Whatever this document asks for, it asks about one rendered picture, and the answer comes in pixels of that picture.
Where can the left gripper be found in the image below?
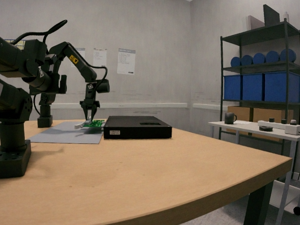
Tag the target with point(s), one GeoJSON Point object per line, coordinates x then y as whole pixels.
{"type": "Point", "coordinates": [87, 107]}

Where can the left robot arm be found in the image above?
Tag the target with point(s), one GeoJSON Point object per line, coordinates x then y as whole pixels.
{"type": "Point", "coordinates": [86, 71]}

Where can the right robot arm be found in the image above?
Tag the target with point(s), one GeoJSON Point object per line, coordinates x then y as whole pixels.
{"type": "Point", "coordinates": [15, 103]}

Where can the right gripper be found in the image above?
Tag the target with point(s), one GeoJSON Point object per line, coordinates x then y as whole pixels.
{"type": "Point", "coordinates": [51, 82]}

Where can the green circuit board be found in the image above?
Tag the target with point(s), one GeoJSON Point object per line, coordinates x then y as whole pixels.
{"type": "Point", "coordinates": [88, 123]}

